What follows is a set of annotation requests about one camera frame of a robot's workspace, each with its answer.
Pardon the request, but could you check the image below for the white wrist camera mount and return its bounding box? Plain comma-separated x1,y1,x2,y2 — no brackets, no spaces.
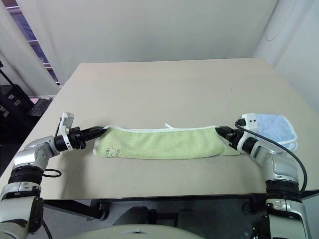
235,113,258,153
58,111,76,151

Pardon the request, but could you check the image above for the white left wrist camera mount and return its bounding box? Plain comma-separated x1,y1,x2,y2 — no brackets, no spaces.
58,111,76,151

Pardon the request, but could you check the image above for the light green towel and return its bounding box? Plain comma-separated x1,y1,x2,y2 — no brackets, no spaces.
92,122,241,159

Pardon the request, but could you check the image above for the black equipment case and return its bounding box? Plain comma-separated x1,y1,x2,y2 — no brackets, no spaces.
0,84,35,141

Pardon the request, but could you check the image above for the folded light blue towel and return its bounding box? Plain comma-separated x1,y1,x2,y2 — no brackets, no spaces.
254,113,299,152

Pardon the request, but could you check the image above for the black tripod stand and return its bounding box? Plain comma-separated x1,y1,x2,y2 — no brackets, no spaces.
0,59,16,88

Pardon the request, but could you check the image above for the black table frame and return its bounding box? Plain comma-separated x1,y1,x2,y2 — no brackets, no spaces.
42,194,269,223

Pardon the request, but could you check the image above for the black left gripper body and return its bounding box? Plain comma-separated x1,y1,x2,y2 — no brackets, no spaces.
67,126,88,150

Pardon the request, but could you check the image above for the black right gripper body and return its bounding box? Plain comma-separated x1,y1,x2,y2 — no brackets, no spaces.
222,126,242,147

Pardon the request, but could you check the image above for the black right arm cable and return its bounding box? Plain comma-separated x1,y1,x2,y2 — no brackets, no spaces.
234,119,308,194

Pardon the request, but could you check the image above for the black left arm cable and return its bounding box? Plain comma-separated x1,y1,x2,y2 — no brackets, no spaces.
29,168,62,239

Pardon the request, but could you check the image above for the dark flat platform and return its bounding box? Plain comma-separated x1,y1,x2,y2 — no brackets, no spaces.
26,98,53,117

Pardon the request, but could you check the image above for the grey robot torso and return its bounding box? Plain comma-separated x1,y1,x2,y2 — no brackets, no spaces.
76,224,201,239

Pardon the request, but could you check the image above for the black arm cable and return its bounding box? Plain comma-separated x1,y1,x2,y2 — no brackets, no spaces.
234,119,308,194
29,168,62,239

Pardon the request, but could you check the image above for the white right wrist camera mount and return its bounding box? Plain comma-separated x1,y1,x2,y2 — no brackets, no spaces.
235,113,258,153

